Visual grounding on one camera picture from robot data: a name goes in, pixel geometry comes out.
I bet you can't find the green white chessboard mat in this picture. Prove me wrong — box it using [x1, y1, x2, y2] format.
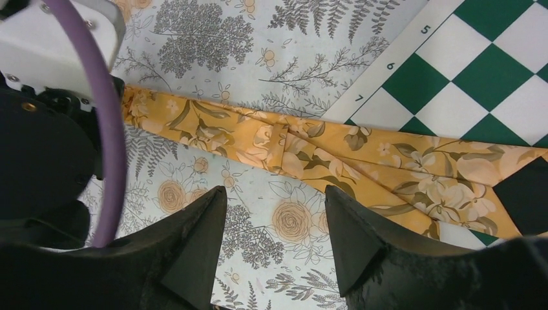
[324, 1, 547, 249]

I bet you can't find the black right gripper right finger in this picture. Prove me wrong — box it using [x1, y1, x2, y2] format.
[325, 185, 547, 309]

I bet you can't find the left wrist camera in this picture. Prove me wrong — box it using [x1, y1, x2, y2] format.
[1, 1, 126, 100]

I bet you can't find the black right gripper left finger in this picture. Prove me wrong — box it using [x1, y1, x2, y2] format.
[1, 186, 227, 309]

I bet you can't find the yellow patterned tie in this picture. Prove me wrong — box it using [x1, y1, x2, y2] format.
[122, 86, 547, 239]

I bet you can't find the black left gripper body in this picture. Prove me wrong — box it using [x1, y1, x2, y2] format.
[1, 75, 103, 250]

